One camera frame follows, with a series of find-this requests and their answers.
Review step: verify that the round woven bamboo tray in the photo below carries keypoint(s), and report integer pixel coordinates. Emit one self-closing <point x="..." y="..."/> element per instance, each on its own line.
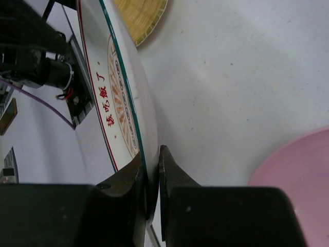
<point x="141" y="16"/>

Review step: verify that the pink round plate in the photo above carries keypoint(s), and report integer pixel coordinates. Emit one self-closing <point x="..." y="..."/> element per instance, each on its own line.
<point x="300" y="169"/>

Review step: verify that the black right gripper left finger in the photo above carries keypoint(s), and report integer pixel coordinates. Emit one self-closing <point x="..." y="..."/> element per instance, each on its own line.
<point x="111" y="213"/>

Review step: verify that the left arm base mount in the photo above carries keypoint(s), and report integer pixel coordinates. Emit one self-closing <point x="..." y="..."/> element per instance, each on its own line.
<point x="34" y="54"/>

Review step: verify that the orange sunburst white plate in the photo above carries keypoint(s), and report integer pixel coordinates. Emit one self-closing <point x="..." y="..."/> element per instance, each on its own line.
<point x="121" y="92"/>

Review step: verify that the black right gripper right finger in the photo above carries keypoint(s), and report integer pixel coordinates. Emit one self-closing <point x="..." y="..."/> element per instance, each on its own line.
<point x="195" y="215"/>

